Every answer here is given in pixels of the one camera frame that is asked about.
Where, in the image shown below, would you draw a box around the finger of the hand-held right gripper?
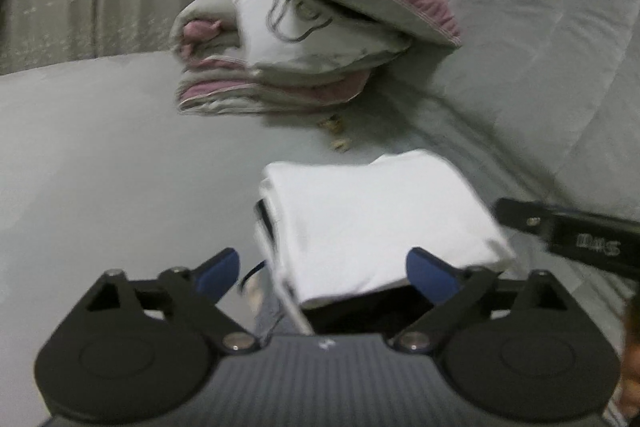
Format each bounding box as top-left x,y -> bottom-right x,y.
492,197 -> 551,239

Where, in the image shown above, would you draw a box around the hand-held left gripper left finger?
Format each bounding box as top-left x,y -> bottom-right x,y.
85,248 -> 261,353

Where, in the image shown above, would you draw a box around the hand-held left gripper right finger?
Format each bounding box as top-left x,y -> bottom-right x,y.
392,247 -> 571,353

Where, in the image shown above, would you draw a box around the white garment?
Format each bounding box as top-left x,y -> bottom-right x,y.
257,149 -> 517,309

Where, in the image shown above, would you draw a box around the stack of folded clothes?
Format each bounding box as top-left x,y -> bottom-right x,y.
240,197 -> 437,339

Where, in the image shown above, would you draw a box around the person's right hand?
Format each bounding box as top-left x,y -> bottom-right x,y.
617,292 -> 640,418

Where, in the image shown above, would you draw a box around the small beige object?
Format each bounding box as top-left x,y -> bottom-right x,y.
319,116 -> 352,154

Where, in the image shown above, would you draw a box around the folded grey and pink quilt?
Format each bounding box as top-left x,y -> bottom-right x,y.
169,0 -> 372,116

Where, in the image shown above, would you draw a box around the grey padded headboard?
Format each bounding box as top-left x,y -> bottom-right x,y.
374,0 -> 640,308

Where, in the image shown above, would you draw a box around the white pillow with line drawing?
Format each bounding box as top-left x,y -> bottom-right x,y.
205,0 -> 414,76

